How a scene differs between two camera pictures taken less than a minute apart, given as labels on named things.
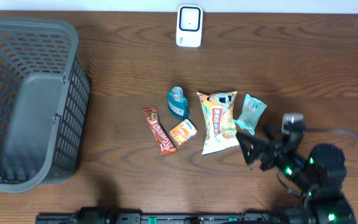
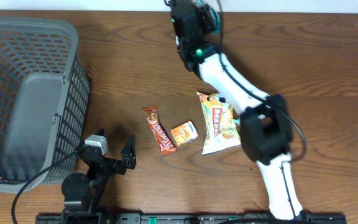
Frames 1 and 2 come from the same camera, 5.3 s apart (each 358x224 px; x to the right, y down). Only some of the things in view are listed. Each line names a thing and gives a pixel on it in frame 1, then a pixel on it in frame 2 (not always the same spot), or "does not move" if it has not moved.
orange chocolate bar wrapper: [165, 142] does not move
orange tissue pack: [183, 132] does not move
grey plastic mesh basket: [35, 95] does not move
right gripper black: [276, 148] -> [202, 14]
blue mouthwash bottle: [178, 103] -> [214, 16]
